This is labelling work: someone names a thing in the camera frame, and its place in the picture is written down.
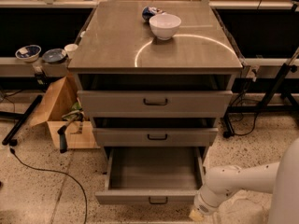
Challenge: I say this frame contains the black handled tool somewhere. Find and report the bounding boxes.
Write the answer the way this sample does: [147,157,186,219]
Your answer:
[57,116,80,153]

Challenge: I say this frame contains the cardboard box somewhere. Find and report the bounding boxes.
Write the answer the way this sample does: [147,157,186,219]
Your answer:
[30,77,96,149]

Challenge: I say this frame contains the black stand with cables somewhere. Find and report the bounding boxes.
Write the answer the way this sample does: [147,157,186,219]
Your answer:
[222,47,299,139]

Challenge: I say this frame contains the blue patterned bowl on cabinet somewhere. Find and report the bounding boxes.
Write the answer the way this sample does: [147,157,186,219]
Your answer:
[142,7,164,22]

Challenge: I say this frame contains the black floor cable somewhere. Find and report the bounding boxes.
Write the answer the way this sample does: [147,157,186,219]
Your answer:
[8,147,89,224]

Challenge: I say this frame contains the black pole on floor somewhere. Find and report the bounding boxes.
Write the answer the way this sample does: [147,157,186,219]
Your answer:
[0,95,43,147]

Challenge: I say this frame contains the dark blue plate bowl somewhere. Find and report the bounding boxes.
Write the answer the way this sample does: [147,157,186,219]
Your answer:
[42,49,66,63]

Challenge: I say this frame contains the grey drawer cabinet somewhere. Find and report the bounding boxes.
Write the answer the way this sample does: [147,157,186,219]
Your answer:
[67,0,244,179]

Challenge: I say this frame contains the white cup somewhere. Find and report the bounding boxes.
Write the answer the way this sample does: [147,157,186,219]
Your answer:
[64,44,78,59]

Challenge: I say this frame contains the grey drawer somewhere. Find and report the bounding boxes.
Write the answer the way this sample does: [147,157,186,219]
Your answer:
[78,91,232,118]
[96,147,204,205]
[93,128,218,147]

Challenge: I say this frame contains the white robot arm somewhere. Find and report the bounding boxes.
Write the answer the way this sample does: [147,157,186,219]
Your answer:
[193,139,299,224]

